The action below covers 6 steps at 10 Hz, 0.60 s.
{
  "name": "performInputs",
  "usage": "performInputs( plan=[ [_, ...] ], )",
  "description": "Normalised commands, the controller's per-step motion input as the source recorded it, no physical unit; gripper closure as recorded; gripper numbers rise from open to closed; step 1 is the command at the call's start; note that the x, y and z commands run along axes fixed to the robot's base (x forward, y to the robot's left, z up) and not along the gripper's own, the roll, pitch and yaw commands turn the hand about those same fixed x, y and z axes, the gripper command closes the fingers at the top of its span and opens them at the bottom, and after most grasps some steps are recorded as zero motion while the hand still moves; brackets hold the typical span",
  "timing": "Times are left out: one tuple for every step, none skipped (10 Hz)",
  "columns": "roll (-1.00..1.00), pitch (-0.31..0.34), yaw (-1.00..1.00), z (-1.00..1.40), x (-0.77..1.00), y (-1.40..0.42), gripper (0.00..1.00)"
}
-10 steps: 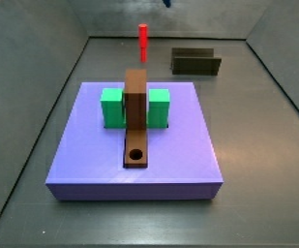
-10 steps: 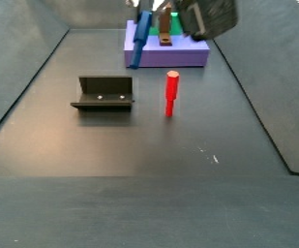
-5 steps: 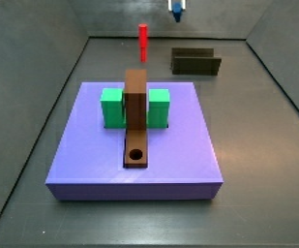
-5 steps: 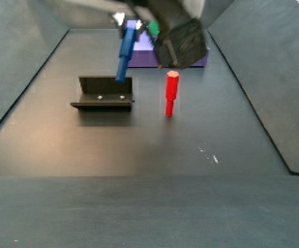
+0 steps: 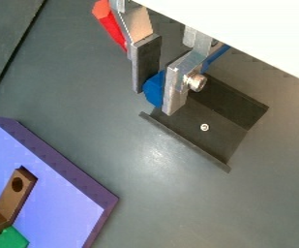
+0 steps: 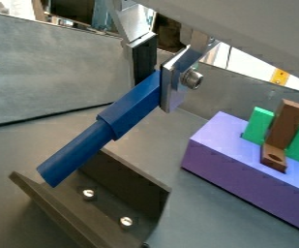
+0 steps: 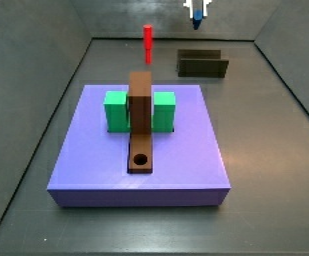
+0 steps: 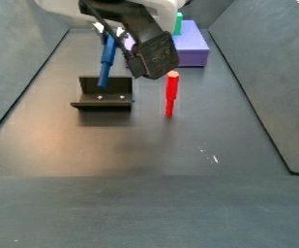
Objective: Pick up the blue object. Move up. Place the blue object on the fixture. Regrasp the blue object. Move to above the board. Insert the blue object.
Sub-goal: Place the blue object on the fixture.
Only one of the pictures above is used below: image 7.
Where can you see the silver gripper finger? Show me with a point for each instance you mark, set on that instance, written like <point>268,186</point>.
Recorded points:
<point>204,3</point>
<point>187,4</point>

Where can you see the blue hexagonal peg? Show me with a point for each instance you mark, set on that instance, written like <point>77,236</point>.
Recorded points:
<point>196,19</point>

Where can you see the black angle fixture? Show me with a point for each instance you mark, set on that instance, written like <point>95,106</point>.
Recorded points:
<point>200,63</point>

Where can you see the red hexagonal peg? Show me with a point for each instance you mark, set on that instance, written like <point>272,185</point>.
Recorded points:
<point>147,42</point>

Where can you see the brown L-shaped holder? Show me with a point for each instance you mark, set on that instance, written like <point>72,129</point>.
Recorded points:
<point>139,114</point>

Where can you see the right green block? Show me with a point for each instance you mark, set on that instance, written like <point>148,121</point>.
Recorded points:
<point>163,112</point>

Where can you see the green block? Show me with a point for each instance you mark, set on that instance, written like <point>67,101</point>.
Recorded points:
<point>115,110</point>
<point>163,112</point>

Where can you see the left green block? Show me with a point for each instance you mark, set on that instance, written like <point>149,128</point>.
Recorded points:
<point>115,110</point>

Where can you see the purple base block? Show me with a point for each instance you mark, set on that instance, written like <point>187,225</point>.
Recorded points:
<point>99,174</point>

